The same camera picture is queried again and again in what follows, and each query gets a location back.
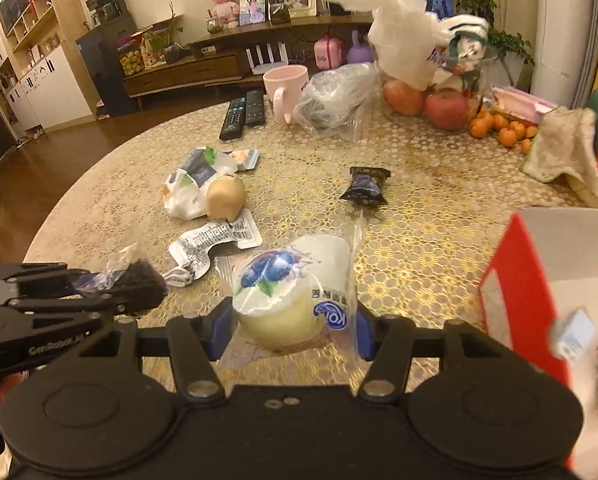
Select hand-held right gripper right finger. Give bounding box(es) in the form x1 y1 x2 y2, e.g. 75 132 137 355
354 302 501 403

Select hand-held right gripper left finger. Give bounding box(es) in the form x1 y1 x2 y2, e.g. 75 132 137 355
81 299 236 403

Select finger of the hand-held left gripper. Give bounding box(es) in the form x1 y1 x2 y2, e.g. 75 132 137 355
0 260 168 312
9 296 151 319

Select clear wrapper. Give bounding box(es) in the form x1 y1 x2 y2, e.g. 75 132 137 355
76 243 140 295

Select blueberry lid yogurt cup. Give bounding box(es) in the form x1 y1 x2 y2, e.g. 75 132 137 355
231 233 353 352

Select blueberry pastry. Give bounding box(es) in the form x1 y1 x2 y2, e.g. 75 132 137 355
214 210 368 363

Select blue cracker packet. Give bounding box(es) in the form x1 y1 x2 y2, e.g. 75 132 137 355
226 149 260 172

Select red cardboard box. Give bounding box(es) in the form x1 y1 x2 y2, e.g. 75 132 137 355
478 207 598 480

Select gold lace covered desktop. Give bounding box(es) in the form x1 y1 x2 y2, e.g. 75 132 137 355
21 94 598 411

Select small white wrapper scrap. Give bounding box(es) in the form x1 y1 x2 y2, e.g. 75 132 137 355
160 267 196 289

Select torn white printed wrapper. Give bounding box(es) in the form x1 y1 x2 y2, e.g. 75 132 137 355
168 209 263 279

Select white bread wrapper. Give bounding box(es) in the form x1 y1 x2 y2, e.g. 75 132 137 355
161 146 241 220

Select round brown bun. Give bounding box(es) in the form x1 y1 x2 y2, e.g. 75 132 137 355
206 174 246 221

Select black snack packet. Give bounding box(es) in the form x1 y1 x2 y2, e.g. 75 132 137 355
339 166 393 206

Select black remote with number keys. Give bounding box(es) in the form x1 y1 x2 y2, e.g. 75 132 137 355
219 97 248 142

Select small blue white packet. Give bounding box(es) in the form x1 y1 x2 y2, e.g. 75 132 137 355
551 309 596 359

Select slim black remote control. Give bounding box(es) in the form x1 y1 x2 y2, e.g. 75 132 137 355
245 89 266 127

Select jar of yellow balls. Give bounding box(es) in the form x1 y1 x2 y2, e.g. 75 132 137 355
118 44 146 79

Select black cabinet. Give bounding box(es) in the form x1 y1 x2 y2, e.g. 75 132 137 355
75 14 140 117

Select wooden tv stand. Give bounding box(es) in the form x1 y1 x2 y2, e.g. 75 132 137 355
123 9 380 111

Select red apple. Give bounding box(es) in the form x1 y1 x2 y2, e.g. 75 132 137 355
382 79 426 116
424 88 470 132

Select clear bag with dark contents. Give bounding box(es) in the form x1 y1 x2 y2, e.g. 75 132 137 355
293 62 381 142

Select pile of tangerines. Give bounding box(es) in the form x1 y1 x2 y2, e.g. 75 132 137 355
468 109 538 155

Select pink strawberry mug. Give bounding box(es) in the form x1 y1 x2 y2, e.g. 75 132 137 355
262 64 310 125

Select thin leafy potted plant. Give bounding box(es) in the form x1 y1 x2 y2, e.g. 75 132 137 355
143 2 186 64

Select white wifi router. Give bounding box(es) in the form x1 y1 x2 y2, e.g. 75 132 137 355
243 43 289 77

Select glass fruit bowl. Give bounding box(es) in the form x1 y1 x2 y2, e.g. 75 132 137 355
373 42 496 134

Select cream cloth towel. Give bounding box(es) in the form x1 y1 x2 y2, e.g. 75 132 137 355
520 106 598 209

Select pink flat box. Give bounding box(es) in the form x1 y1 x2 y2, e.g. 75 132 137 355
490 85 561 127

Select purple kettlebell toy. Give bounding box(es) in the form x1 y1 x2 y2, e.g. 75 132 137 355
347 29 376 66

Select pink toy case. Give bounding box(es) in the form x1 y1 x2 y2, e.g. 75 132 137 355
313 34 345 70

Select colourful snack packets in bowl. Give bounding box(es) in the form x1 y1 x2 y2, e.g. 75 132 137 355
428 34 491 92

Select pink pig plush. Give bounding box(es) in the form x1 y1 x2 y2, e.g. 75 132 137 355
206 0 241 30

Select pastel picture card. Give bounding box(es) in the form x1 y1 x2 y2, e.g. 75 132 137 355
238 0 268 26

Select white plastic bag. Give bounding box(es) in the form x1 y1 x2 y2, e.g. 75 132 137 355
262 0 491 92

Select large leafy green plant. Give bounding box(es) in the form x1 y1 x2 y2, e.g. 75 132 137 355
438 0 536 67

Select white wall shelving unit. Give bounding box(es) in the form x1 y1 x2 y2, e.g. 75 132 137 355
0 0 100 132

